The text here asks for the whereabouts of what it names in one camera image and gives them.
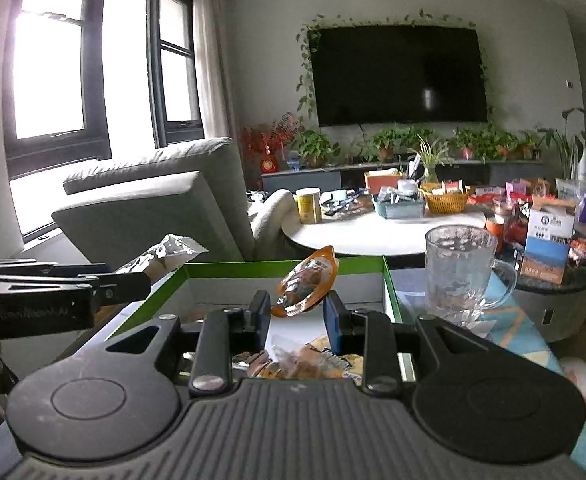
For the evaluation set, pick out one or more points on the clear glass mug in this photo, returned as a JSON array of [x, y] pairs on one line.
[[459, 262]]

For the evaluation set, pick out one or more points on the red flower decoration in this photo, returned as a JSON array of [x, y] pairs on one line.
[[266, 141]]

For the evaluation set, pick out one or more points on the black wall television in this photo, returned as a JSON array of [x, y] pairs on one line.
[[377, 74]]

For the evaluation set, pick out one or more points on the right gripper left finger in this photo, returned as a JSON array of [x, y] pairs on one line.
[[219, 337]]

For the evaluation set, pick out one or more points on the green cardboard box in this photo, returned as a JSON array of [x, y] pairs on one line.
[[313, 310]]

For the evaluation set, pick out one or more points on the blue white carton box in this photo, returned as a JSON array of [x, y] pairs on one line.
[[549, 233]]

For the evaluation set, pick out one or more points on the teal storage tray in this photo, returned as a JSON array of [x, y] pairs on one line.
[[393, 205]]

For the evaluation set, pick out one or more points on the spider plant in vase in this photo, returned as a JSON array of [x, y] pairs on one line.
[[432, 153]]

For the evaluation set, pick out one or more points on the yellow sachima snack packet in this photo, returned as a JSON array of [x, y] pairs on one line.
[[313, 360]]

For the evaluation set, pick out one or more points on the grey armchair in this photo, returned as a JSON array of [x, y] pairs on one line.
[[117, 209]]

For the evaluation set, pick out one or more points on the wicker basket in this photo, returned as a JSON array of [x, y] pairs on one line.
[[443, 200]]

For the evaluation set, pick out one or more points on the round white coffee table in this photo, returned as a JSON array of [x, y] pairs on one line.
[[371, 235]]

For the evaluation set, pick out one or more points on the yellow can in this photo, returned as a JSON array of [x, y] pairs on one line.
[[308, 205]]

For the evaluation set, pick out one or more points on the black framed window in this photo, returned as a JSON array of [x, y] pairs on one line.
[[96, 79]]

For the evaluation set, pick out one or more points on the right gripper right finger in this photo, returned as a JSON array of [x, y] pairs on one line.
[[372, 335]]

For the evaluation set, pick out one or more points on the dark round side table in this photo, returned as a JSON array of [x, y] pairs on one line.
[[558, 311]]

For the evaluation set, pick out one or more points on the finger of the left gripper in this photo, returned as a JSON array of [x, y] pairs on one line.
[[122, 288]]

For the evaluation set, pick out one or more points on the clear orange nut packet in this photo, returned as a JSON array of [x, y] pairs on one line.
[[306, 284]]

